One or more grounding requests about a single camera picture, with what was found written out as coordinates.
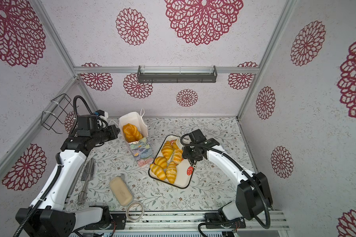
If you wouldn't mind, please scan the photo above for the croissant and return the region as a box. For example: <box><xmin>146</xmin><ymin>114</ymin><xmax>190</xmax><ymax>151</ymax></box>
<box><xmin>172</xmin><ymin>149</ymin><xmax>183</xmax><ymax>165</ymax></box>
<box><xmin>150</xmin><ymin>164</ymin><xmax>167</xmax><ymax>181</ymax></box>
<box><xmin>154</xmin><ymin>157</ymin><xmax>168</xmax><ymax>169</ymax></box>
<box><xmin>166</xmin><ymin>162</ymin><xmax>177</xmax><ymax>184</ymax></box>
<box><xmin>161</xmin><ymin>141</ymin><xmax>174</xmax><ymax>160</ymax></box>

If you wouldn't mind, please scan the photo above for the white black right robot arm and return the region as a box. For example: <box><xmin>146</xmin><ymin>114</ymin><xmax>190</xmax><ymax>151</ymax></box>
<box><xmin>180</xmin><ymin>130</ymin><xmax>273</xmax><ymax>229</ymax></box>

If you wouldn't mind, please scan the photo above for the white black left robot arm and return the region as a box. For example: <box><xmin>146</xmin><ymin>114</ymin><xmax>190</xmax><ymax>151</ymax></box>
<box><xmin>14</xmin><ymin>95</ymin><xmax>120</xmax><ymax>237</ymax></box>

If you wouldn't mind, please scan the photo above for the beige oval bread loaf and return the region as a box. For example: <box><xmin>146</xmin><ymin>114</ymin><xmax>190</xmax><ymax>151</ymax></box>
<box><xmin>109</xmin><ymin>176</ymin><xmax>133</xmax><ymax>207</ymax></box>

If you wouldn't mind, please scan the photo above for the white strawberry tray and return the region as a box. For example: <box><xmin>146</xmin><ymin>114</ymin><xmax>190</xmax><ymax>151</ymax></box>
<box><xmin>148</xmin><ymin>135</ymin><xmax>194</xmax><ymax>189</ymax></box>

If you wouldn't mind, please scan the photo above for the metal whisk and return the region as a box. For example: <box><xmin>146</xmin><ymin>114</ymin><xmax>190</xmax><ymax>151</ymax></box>
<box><xmin>77</xmin><ymin>158</ymin><xmax>96</xmax><ymax>205</ymax></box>

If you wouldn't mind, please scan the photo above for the clear tape roll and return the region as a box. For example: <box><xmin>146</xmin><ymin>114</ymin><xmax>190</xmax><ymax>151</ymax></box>
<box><xmin>126</xmin><ymin>201</ymin><xmax>145</xmax><ymax>222</ymax></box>

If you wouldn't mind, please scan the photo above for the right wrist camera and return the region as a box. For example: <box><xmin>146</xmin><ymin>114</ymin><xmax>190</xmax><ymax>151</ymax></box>
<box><xmin>189</xmin><ymin>129</ymin><xmax>207</xmax><ymax>144</ymax></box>

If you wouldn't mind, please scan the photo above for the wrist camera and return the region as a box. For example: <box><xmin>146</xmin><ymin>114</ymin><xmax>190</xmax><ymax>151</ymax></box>
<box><xmin>76</xmin><ymin>115</ymin><xmax>99</xmax><ymax>137</ymax></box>
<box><xmin>189</xmin><ymin>129</ymin><xmax>207</xmax><ymax>144</ymax></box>

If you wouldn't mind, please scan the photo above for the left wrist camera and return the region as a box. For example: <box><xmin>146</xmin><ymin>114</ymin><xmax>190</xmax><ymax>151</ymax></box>
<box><xmin>76</xmin><ymin>115</ymin><xmax>99</xmax><ymax>137</ymax></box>

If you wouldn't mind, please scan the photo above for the black wire wall holder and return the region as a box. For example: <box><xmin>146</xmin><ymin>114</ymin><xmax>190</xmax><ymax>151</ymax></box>
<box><xmin>40</xmin><ymin>93</ymin><xmax>76</xmax><ymax>134</ymax></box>

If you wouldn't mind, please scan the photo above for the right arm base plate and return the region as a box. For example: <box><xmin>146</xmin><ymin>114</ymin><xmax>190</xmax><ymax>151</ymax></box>
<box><xmin>204</xmin><ymin>212</ymin><xmax>246</xmax><ymax>229</ymax></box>

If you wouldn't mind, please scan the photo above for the black wall shelf rack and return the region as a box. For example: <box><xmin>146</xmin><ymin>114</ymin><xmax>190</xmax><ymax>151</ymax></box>
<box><xmin>136</xmin><ymin>66</ymin><xmax>218</xmax><ymax>84</ymax></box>

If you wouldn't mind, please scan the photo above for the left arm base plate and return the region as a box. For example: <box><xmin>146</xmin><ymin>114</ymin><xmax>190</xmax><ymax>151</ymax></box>
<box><xmin>84</xmin><ymin>212</ymin><xmax>127</xmax><ymax>230</ymax></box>

